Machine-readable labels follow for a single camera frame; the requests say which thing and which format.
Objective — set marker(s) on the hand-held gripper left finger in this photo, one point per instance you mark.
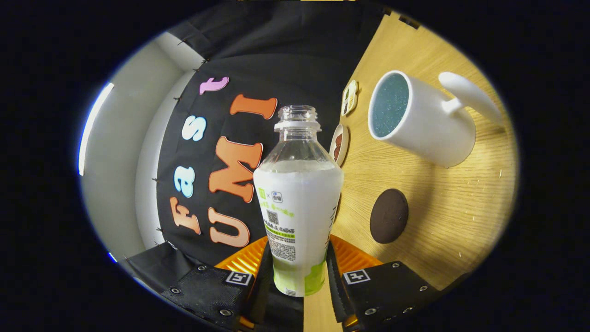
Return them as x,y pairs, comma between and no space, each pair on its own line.
262,299

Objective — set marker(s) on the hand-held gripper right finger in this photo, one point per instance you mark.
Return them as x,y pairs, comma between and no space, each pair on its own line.
335,295

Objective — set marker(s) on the clear bottle with white label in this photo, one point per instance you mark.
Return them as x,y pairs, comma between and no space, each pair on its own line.
299,207

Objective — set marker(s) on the dark brown round coaster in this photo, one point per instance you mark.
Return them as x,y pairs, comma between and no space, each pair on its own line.
389,216

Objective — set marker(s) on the wooden table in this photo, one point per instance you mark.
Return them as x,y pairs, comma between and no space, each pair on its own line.
451,207

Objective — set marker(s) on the round plate with brown food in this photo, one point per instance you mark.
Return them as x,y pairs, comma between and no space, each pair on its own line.
340,145

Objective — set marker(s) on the rectangular plate with food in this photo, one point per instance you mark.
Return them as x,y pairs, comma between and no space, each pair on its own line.
350,97

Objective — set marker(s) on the large ceiling light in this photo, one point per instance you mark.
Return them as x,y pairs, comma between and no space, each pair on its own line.
94,124

